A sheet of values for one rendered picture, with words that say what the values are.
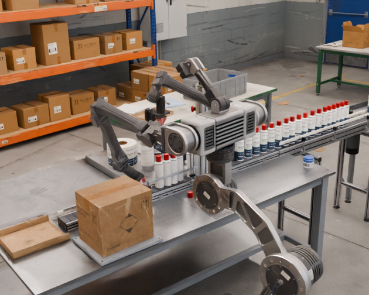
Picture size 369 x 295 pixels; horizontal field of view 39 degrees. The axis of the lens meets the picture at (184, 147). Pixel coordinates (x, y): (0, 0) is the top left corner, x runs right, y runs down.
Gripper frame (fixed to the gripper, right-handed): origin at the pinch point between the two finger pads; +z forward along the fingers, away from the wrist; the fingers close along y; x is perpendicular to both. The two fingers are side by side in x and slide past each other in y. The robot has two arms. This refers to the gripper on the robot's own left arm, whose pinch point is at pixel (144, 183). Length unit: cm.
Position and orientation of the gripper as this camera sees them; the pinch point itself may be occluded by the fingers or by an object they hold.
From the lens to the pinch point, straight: 309.2
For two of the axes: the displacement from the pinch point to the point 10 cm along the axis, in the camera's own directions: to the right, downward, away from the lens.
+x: -5.6, 8.1, -1.8
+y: -6.2, -2.7, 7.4
